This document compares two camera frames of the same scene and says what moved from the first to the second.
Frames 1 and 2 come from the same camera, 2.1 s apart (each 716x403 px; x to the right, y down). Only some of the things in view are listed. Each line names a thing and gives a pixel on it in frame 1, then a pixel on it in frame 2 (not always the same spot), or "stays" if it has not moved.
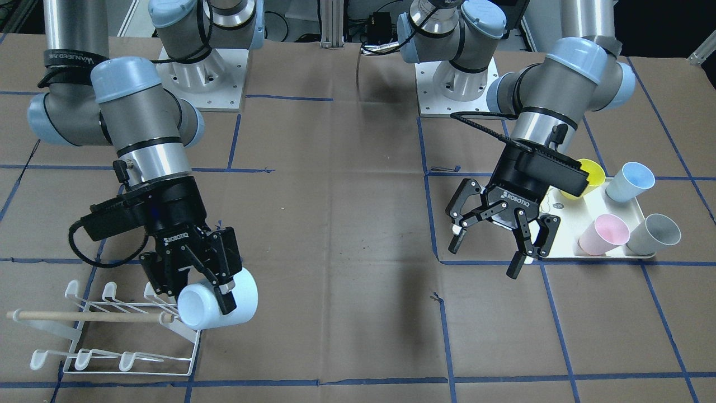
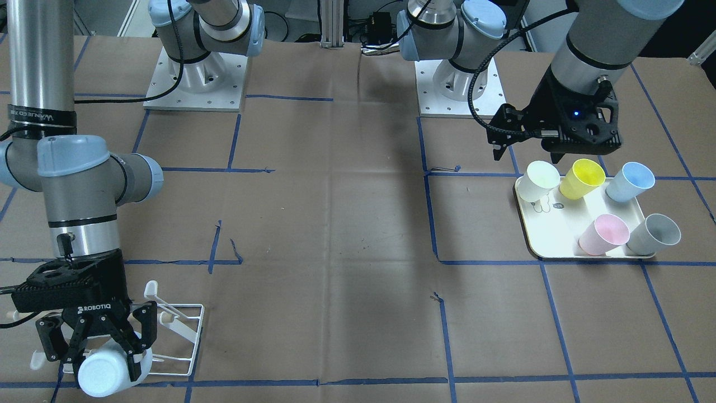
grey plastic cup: (655, 233) stays
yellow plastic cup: (597, 176) stays
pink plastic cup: (606, 233) stays
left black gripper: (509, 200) -> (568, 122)
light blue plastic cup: (199, 306) -> (108, 368)
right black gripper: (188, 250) -> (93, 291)
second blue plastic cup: (629, 182) stays
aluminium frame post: (332, 24) stays
